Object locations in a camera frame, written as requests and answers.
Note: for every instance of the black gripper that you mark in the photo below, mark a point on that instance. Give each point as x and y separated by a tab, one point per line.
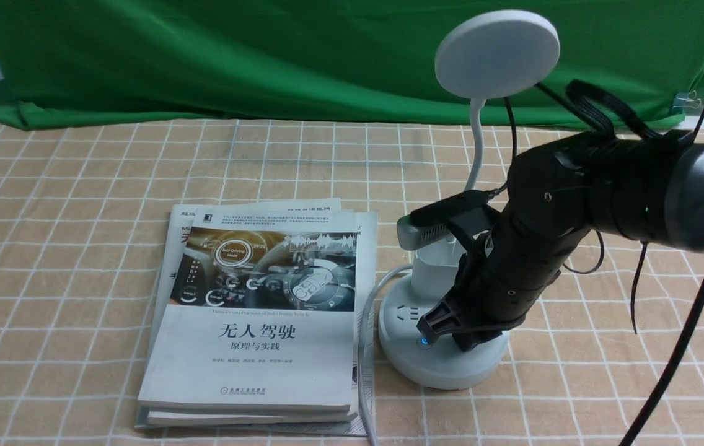
518	263

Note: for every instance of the white round desk lamp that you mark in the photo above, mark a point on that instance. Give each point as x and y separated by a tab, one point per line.
490	56

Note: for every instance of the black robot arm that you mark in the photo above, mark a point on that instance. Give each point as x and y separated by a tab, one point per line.
620	178

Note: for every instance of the bottom white book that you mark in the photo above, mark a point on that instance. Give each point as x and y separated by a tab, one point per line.
367	224

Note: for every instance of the top white self-driving book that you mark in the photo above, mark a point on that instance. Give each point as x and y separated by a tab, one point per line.
264	313

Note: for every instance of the silver binder clip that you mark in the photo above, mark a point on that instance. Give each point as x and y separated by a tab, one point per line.
686	103

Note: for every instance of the checkered beige tablecloth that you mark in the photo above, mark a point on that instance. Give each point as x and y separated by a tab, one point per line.
83	218

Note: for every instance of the green backdrop cloth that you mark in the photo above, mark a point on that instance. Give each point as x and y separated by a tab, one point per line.
77	63

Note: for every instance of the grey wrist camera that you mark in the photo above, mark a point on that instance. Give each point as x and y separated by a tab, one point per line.
462	216

